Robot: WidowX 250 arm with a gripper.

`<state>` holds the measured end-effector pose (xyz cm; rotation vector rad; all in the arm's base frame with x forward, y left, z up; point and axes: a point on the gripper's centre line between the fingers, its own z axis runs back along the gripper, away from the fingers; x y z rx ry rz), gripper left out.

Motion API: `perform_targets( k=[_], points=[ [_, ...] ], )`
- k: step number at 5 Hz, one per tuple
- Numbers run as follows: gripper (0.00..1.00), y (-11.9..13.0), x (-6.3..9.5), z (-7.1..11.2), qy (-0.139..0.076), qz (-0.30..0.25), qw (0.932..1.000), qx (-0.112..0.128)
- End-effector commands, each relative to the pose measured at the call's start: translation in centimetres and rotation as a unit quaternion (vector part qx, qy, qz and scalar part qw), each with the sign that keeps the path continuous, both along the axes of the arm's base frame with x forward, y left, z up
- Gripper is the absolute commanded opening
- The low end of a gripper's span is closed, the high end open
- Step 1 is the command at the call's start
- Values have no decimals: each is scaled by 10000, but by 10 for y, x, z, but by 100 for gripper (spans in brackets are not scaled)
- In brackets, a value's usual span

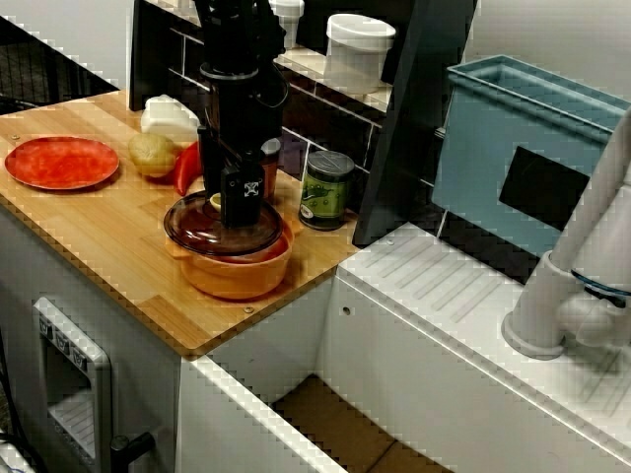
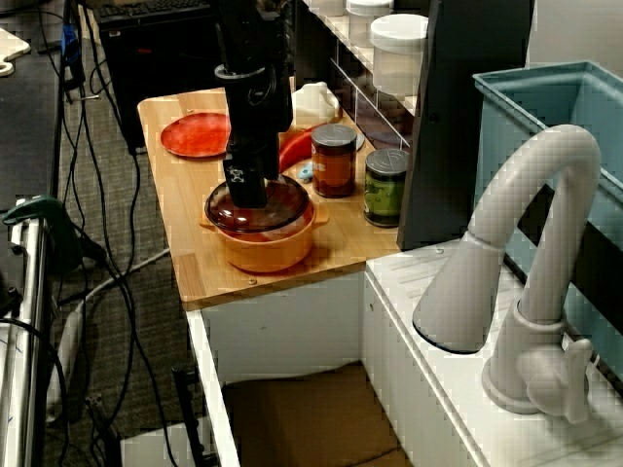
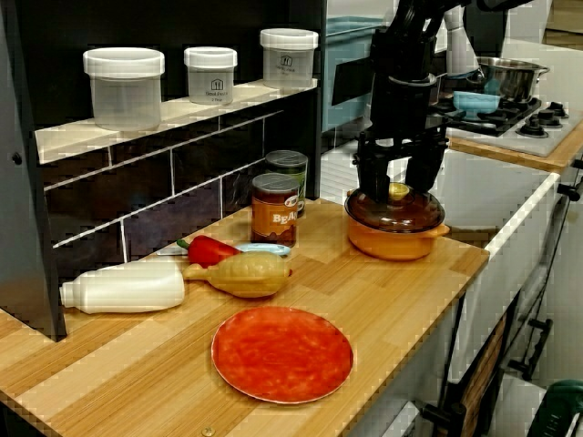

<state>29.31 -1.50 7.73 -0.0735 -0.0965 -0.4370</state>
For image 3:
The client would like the dark grey hutch frame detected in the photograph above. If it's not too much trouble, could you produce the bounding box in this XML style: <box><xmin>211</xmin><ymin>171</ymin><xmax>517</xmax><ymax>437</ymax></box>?
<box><xmin>0</xmin><ymin>0</ymin><xmax>329</xmax><ymax>343</ymax></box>

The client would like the green plastic object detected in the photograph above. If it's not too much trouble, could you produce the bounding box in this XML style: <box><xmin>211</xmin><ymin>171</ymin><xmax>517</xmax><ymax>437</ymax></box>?
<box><xmin>537</xmin><ymin>380</ymin><xmax>583</xmax><ymax>437</ymax></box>

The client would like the medium clear plastic jar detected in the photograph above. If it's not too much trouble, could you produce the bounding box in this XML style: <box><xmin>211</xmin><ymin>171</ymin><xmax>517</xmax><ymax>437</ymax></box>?
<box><xmin>260</xmin><ymin>28</ymin><xmax>320</xmax><ymax>91</ymax></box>

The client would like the small clear plastic jar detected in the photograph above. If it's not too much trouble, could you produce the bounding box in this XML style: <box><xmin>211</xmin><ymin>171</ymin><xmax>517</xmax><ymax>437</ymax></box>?
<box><xmin>183</xmin><ymin>46</ymin><xmax>239</xmax><ymax>107</ymax></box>

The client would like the dark tile backsplash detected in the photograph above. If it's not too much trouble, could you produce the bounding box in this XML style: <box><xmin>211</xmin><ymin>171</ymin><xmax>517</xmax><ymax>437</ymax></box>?
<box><xmin>40</xmin><ymin>107</ymin><xmax>286</xmax><ymax>265</ymax></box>

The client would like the black stove burner grate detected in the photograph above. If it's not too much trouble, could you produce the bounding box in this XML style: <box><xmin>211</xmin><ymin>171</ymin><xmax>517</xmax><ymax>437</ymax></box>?
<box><xmin>427</xmin><ymin>96</ymin><xmax>543</xmax><ymax>137</ymax></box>

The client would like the stainless steel pot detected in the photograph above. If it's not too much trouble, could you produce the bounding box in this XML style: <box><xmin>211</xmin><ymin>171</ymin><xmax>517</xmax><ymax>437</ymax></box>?
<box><xmin>473</xmin><ymin>56</ymin><xmax>551</xmax><ymax>102</ymax></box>

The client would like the brown wooden cabinet panel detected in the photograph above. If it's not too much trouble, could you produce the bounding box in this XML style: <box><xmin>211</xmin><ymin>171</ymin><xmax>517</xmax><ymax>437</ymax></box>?
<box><xmin>457</xmin><ymin>313</ymin><xmax>509</xmax><ymax>415</ymax></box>

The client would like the white toy sink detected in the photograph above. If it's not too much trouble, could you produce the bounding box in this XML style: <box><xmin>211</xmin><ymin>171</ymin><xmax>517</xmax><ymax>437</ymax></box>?
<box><xmin>318</xmin><ymin>134</ymin><xmax>562</xmax><ymax>256</ymax></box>

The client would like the orange beans toy can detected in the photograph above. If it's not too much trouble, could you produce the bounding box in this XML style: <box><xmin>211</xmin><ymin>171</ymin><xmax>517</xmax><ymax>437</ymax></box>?
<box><xmin>251</xmin><ymin>172</ymin><xmax>302</xmax><ymax>249</ymax></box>

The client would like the yellow squash toy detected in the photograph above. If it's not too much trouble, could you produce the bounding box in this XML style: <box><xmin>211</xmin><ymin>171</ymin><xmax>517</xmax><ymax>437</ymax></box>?
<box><xmin>182</xmin><ymin>251</ymin><xmax>293</xmax><ymax>300</ymax></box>

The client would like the white plastic bottle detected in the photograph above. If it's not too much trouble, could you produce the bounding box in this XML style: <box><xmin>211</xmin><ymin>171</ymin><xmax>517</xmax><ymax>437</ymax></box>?
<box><xmin>59</xmin><ymin>262</ymin><xmax>186</xmax><ymax>315</ymax></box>

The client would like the blue box with dark window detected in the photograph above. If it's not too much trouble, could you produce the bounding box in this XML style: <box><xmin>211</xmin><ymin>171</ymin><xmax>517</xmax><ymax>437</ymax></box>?
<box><xmin>321</xmin><ymin>15</ymin><xmax>394</xmax><ymax>134</ymax></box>

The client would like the cream shelf board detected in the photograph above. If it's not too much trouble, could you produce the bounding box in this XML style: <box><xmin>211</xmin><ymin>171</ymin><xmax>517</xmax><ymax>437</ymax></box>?
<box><xmin>35</xmin><ymin>77</ymin><xmax>319</xmax><ymax>165</ymax></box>

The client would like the black cabinet handle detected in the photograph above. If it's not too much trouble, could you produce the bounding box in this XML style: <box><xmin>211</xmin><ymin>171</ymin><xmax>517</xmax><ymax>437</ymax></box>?
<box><xmin>421</xmin><ymin>399</ymin><xmax>468</xmax><ymax>437</ymax></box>
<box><xmin>556</xmin><ymin>157</ymin><xmax>583</xmax><ymax>202</ymax></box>
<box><xmin>507</xmin><ymin>318</ymin><xmax>555</xmax><ymax>381</ymax></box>

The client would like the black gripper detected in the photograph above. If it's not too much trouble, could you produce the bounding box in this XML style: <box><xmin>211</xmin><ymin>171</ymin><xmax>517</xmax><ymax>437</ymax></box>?
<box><xmin>354</xmin><ymin>75</ymin><xmax>450</xmax><ymax>204</ymax></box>

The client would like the green label toy can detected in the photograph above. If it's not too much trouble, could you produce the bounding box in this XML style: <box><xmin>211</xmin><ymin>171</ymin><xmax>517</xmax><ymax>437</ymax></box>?
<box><xmin>265</xmin><ymin>149</ymin><xmax>309</xmax><ymax>218</ymax></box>

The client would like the light blue bowl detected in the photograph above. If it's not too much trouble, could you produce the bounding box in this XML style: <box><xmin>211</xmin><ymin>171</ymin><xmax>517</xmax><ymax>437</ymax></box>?
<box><xmin>453</xmin><ymin>90</ymin><xmax>501</xmax><ymax>120</ymax></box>

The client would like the brown transparent pot lid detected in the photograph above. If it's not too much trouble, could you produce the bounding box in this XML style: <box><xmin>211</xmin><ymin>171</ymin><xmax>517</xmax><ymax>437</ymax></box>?
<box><xmin>343</xmin><ymin>181</ymin><xmax>446</xmax><ymax>234</ymax></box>

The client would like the large clear plastic jar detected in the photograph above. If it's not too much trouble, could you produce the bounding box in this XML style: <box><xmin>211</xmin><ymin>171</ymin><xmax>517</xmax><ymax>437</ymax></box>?
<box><xmin>82</xmin><ymin>46</ymin><xmax>166</xmax><ymax>132</ymax></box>

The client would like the red round plate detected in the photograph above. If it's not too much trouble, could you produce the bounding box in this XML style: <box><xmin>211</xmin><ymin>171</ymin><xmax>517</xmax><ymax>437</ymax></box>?
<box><xmin>210</xmin><ymin>306</ymin><xmax>355</xmax><ymax>405</ymax></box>

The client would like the white stove top base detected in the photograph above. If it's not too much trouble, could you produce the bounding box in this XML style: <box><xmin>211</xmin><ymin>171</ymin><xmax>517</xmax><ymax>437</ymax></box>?
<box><xmin>448</xmin><ymin>97</ymin><xmax>573</xmax><ymax>158</ymax></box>

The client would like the red toy pepper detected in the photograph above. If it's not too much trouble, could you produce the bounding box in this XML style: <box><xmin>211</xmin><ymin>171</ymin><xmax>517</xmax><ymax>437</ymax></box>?
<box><xmin>176</xmin><ymin>235</ymin><xmax>242</xmax><ymax>269</ymax></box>

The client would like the light blue toy spoon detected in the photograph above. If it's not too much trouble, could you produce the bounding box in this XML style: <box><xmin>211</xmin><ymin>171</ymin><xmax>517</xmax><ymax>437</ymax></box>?
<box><xmin>157</xmin><ymin>242</ymin><xmax>292</xmax><ymax>259</ymax></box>

